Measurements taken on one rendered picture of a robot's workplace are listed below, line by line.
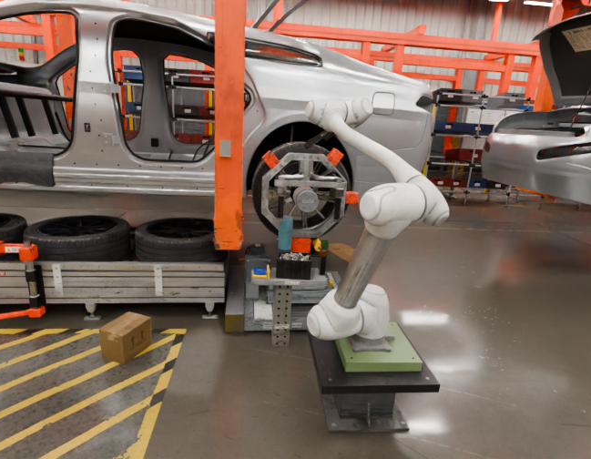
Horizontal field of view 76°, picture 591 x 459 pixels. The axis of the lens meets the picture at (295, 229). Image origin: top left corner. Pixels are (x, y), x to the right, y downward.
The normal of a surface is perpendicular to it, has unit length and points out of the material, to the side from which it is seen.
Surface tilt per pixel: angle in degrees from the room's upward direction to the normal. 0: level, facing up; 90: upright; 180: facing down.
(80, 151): 92
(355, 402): 90
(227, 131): 90
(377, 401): 90
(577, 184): 102
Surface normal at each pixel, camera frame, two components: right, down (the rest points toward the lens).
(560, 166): -0.80, 0.11
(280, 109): 0.13, 0.28
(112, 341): -0.35, 0.24
